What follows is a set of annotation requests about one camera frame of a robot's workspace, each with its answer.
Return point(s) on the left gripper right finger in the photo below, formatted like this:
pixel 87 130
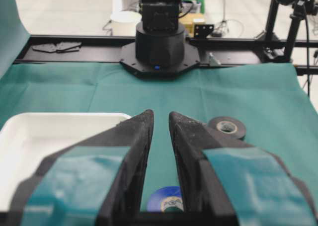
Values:
pixel 229 182

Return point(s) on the blue tape roll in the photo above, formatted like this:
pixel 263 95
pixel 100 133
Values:
pixel 166 199

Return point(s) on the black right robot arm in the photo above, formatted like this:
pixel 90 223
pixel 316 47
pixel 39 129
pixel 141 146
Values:
pixel 159 48

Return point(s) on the black tape roll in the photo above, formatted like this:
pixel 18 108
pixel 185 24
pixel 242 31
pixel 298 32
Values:
pixel 228 126

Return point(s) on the black aluminium frame rail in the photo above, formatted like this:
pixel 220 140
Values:
pixel 206 53

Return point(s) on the white plastic tray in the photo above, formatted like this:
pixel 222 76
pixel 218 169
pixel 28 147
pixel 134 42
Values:
pixel 26 138

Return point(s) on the green table cloth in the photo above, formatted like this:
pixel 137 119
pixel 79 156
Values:
pixel 267 98

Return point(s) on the white bucket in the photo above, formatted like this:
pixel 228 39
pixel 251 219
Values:
pixel 123 23

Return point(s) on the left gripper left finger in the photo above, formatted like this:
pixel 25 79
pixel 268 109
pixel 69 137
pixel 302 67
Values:
pixel 89 182

